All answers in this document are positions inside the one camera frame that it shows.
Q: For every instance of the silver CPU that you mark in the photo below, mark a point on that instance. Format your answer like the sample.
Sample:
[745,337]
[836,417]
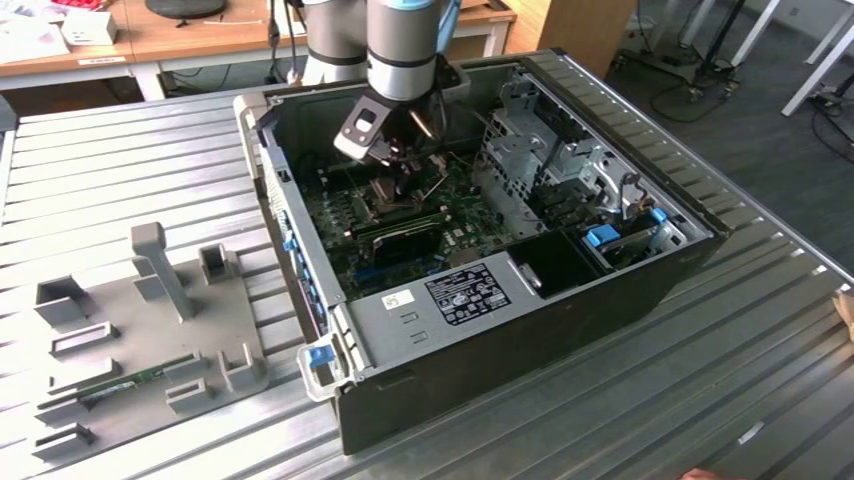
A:
[384,190]

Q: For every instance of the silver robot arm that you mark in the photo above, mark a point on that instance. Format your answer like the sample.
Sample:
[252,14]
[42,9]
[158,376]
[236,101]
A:
[401,60]

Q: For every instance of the CPU socket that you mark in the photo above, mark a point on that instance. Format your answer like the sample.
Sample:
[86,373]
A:
[370,211]

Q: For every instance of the black RAM slot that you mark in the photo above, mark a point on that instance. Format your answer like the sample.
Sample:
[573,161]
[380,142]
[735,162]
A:
[414,222]

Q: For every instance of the blue slot retainer clip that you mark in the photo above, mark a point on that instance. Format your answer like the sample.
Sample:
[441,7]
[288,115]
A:
[289,245]

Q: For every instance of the blue expansion slot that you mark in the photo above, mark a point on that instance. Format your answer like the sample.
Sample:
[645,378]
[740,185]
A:
[377,274]

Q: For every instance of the silver drive cage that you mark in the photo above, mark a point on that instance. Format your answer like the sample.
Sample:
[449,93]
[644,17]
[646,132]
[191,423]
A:
[510,165]

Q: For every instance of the green motherboard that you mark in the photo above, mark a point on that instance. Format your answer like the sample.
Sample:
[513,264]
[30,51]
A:
[468,230]

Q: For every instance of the grey chipset heatsink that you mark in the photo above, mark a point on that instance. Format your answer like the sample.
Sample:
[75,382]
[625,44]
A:
[464,257]

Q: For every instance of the wooden cabinet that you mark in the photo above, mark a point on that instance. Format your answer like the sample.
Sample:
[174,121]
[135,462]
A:
[581,35]

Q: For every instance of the blue disk carrier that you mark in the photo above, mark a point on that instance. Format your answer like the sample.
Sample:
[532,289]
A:
[602,235]

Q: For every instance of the wooden desk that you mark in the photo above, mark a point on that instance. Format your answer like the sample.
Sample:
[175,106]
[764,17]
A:
[201,35]

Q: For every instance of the grey power supply unit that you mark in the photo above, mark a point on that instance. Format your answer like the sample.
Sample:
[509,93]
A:
[394,335]

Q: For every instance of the black round object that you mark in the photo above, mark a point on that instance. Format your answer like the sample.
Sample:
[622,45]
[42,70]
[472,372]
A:
[187,6]

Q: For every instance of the blue drive bay latch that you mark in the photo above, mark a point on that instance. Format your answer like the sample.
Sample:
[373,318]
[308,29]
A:
[660,216]

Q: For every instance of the blue case latch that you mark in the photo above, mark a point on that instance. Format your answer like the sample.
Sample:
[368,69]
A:
[320,356]

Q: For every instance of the black wheeled stand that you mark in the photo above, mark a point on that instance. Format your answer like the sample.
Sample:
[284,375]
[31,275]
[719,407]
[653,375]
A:
[716,45]

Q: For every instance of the white cardboard box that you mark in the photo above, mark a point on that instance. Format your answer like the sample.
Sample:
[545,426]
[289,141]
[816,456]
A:
[90,27]

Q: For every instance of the black PC case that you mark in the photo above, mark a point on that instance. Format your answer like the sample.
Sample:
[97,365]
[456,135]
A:
[468,390]

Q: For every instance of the grey parts rack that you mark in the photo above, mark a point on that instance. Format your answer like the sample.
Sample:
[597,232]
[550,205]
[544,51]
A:
[134,320]

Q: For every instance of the red packet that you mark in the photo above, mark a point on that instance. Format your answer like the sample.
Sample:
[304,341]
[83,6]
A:
[81,4]

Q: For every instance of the white paper stack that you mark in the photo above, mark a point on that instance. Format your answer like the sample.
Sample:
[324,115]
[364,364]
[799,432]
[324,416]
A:
[27,40]

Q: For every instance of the green RAM stick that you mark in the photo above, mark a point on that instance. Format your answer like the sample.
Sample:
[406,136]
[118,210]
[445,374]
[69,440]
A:
[134,378]

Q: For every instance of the brown cardboard piece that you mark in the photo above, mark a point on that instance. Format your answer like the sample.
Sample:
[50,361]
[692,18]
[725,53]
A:
[847,315]

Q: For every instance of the white sticker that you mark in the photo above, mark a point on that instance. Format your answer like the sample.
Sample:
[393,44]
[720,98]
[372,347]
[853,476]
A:
[751,433]

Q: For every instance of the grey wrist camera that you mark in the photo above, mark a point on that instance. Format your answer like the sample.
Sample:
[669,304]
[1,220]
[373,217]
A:
[354,145]

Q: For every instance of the black wrist bracket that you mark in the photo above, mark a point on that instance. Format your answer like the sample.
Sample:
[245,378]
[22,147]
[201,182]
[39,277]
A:
[453,75]

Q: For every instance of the white table frame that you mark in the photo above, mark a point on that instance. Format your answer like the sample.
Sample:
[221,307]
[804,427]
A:
[800,100]

